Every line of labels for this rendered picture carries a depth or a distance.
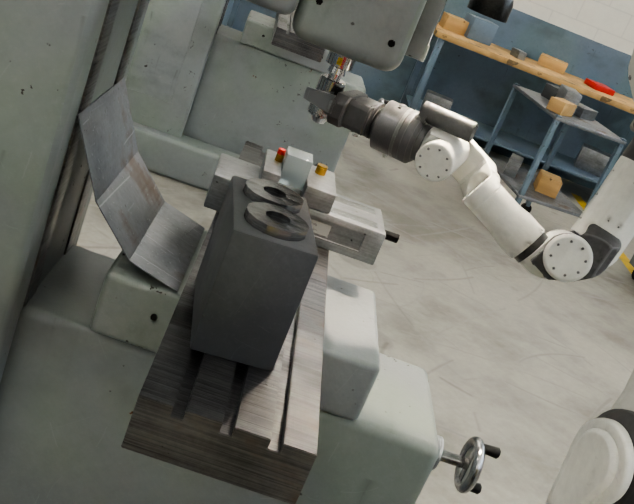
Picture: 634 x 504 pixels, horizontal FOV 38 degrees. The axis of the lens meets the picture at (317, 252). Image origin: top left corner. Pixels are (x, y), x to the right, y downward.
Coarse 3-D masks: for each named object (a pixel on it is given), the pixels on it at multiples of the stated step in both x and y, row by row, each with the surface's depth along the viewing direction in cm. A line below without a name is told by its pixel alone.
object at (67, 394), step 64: (64, 256) 181; (64, 320) 160; (0, 384) 164; (64, 384) 164; (128, 384) 163; (384, 384) 181; (0, 448) 169; (64, 448) 168; (320, 448) 167; (384, 448) 166
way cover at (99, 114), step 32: (96, 128) 155; (128, 128) 175; (96, 160) 153; (128, 160) 173; (96, 192) 151; (128, 192) 167; (128, 224) 160; (160, 224) 174; (192, 224) 184; (128, 256) 155; (160, 256) 163; (192, 256) 171
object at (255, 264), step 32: (256, 192) 131; (288, 192) 136; (224, 224) 129; (256, 224) 121; (288, 224) 124; (224, 256) 120; (256, 256) 120; (288, 256) 121; (224, 288) 122; (256, 288) 122; (288, 288) 122; (192, 320) 131; (224, 320) 124; (256, 320) 124; (288, 320) 124; (224, 352) 126; (256, 352) 126
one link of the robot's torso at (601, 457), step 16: (592, 432) 120; (608, 432) 119; (624, 432) 117; (576, 448) 122; (592, 448) 120; (608, 448) 117; (624, 448) 116; (576, 464) 122; (592, 464) 119; (608, 464) 116; (624, 464) 115; (560, 480) 124; (576, 480) 121; (592, 480) 118; (608, 480) 116; (624, 480) 115; (560, 496) 123; (576, 496) 120; (592, 496) 118; (608, 496) 117
